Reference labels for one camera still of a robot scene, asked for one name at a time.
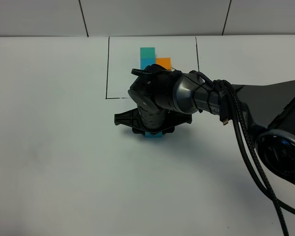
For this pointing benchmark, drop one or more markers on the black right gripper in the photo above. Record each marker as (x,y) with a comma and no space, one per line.
(145,122)

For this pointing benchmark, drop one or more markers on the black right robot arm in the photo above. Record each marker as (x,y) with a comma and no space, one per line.
(166,99)

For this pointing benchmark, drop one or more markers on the blue template block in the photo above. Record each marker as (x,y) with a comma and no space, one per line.
(144,62)

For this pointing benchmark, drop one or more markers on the orange template block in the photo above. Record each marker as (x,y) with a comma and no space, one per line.
(164,62)

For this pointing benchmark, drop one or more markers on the green template block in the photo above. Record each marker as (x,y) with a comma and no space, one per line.
(147,52)

